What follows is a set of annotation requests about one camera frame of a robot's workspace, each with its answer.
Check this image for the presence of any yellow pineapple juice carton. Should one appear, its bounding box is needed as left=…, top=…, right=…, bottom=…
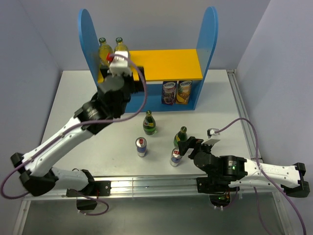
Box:
left=176, top=80, right=192, bottom=105

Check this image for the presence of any Red Bull can left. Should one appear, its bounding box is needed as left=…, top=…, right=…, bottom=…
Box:
left=135, top=137, right=147, bottom=157

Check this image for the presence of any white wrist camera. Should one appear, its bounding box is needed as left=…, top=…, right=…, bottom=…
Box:
left=202, top=128, right=221, bottom=146
left=106, top=50, right=132, bottom=76

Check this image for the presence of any aluminium side rail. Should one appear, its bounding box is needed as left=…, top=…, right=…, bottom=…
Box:
left=226, top=70, right=256, bottom=160

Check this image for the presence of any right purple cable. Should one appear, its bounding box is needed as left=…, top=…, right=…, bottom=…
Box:
left=212, top=117, right=308, bottom=235

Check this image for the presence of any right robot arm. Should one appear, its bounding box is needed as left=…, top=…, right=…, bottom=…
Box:
left=178, top=136, right=310, bottom=198

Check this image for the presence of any blue and yellow shelf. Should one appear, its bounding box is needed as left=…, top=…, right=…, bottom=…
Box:
left=77, top=6, right=219, bottom=112

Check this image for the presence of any green glass bottle rear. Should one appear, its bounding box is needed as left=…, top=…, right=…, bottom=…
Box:
left=143, top=110, right=156, bottom=135

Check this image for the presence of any Red Bull can right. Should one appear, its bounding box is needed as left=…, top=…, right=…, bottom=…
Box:
left=170, top=148, right=182, bottom=167

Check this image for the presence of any clear water bottle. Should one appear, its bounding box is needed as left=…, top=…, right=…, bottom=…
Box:
left=114, top=37, right=129, bottom=52
left=98, top=37, right=113, bottom=67

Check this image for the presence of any green glass bottle right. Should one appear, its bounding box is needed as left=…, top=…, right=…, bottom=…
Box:
left=174, top=126, right=188, bottom=148

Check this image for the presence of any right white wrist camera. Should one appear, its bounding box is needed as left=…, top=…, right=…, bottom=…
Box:
left=202, top=128, right=221, bottom=146

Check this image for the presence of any green glass bottle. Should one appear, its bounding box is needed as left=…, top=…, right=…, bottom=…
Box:
left=143, top=110, right=156, bottom=135
left=174, top=126, right=188, bottom=148

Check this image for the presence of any purple juice carton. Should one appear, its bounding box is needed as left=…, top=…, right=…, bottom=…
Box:
left=161, top=81, right=177, bottom=105

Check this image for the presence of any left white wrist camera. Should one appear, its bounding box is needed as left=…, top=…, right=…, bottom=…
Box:
left=106, top=50, right=132, bottom=76

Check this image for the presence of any aluminium mounting rail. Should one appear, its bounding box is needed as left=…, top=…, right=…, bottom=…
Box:
left=23, top=175, right=279, bottom=201

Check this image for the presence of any red bull can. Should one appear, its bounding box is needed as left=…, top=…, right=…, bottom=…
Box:
left=170, top=148, right=182, bottom=167
left=135, top=137, right=147, bottom=157

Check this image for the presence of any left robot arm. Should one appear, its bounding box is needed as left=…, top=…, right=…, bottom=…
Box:
left=11, top=66, right=147, bottom=196

